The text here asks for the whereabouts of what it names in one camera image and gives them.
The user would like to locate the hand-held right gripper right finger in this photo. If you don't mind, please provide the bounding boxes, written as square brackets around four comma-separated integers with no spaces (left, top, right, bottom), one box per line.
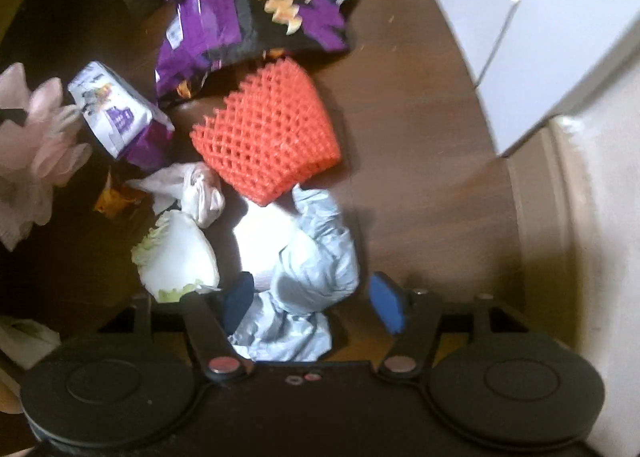
[369,272,496,383]

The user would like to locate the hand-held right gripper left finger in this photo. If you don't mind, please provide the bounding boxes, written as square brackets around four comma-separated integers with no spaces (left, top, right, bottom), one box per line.
[131,271,257,384]

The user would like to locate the grey plastic bag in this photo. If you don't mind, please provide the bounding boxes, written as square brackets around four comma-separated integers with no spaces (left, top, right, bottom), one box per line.
[227,184,361,363]

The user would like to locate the napa cabbage piece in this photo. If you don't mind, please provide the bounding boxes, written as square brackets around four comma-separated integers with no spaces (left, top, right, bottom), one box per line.
[131,209,222,304]

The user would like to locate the crumpled white tissue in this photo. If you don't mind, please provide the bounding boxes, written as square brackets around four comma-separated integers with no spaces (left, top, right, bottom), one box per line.
[125,162,226,229]
[0,316,62,370]

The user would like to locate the orange candy wrapper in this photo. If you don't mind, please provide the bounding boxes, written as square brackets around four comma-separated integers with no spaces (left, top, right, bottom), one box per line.
[94,172,151,218]

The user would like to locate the orange foam net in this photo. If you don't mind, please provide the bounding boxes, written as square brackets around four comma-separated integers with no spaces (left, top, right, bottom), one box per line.
[190,57,342,208]

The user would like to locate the small white purple packet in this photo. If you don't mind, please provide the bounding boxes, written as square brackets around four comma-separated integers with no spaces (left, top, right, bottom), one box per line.
[67,62,176,172]

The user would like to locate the pink plastic bag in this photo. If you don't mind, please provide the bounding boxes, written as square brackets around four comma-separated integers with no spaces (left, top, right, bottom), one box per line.
[0,62,93,253]

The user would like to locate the purple chip bag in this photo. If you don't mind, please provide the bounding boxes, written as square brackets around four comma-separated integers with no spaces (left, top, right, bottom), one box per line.
[154,0,362,110]

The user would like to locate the white wardrobe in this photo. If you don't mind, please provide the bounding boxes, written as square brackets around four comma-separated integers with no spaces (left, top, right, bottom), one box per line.
[400,0,640,158]

